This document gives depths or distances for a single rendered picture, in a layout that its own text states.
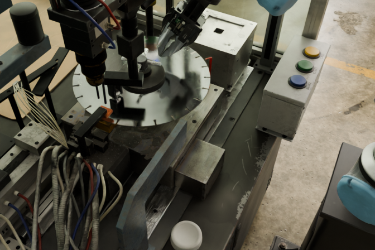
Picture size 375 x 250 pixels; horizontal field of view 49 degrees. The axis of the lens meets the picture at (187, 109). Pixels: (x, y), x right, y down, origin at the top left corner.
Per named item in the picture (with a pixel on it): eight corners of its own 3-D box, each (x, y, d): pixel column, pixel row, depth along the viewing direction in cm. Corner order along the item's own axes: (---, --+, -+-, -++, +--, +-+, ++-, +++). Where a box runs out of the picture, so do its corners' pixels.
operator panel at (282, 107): (284, 72, 134) (294, 33, 123) (318, 82, 131) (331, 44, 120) (254, 128, 116) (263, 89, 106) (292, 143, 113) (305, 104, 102)
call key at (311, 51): (305, 49, 120) (307, 44, 118) (319, 54, 118) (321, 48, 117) (302, 57, 117) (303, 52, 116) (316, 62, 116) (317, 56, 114)
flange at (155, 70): (117, 63, 103) (116, 56, 101) (161, 59, 105) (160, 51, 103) (120, 94, 96) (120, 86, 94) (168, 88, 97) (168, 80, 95)
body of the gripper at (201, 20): (158, 28, 91) (188, -15, 84) (169, 15, 98) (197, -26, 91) (187, 49, 92) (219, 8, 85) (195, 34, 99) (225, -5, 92)
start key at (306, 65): (298, 63, 115) (300, 57, 114) (313, 68, 114) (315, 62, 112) (294, 71, 113) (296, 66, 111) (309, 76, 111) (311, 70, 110)
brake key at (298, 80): (291, 78, 111) (293, 72, 109) (306, 82, 109) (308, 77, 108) (287, 87, 108) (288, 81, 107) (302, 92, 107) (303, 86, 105)
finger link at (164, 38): (143, 56, 98) (163, 27, 92) (151, 46, 102) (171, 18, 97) (154, 64, 98) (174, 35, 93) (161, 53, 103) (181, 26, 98)
